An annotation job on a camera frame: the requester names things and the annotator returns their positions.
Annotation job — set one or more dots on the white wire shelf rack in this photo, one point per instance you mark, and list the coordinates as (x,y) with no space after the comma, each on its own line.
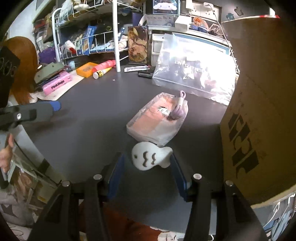
(83,28)

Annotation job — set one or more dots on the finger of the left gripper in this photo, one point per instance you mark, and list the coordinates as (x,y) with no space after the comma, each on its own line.
(56,105)

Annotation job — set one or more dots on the white drawer organizer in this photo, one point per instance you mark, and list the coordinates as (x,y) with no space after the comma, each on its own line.
(156,45)

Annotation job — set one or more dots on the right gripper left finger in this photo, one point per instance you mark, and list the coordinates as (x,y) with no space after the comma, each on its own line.
(59,219)

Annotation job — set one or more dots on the pink packaged pouch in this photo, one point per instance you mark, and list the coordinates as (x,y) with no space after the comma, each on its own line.
(160,119)

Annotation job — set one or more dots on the person left hand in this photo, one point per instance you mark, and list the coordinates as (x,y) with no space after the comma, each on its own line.
(6,154)

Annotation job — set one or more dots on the brown cardboard box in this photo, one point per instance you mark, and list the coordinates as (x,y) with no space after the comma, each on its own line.
(258,127)

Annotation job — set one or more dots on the orange small box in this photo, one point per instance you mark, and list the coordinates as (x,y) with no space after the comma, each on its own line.
(85,70)

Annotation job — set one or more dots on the pink Pink Dojo box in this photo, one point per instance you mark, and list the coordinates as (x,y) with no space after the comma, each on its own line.
(56,82)

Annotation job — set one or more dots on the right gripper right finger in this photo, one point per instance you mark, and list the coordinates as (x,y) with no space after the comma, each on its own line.
(235,219)

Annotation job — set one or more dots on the white power strip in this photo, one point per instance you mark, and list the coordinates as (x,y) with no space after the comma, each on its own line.
(198,8)

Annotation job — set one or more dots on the anime art card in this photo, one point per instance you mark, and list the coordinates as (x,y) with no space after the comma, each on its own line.
(137,44)

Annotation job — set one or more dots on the blue snack box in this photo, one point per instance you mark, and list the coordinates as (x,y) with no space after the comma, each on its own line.
(84,42)

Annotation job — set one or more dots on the white fish plush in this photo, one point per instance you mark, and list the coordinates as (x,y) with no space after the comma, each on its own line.
(146,155)

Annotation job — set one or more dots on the black marker pen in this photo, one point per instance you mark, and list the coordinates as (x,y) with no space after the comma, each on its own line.
(145,73)

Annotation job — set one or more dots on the clear zip plastic bag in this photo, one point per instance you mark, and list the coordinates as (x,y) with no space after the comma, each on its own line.
(196,67)

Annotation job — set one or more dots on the lower cinnamoroll box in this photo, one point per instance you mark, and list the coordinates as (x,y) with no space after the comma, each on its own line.
(170,7)

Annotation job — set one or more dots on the patterned grey sleeve forearm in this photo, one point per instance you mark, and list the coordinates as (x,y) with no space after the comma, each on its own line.
(13,209)

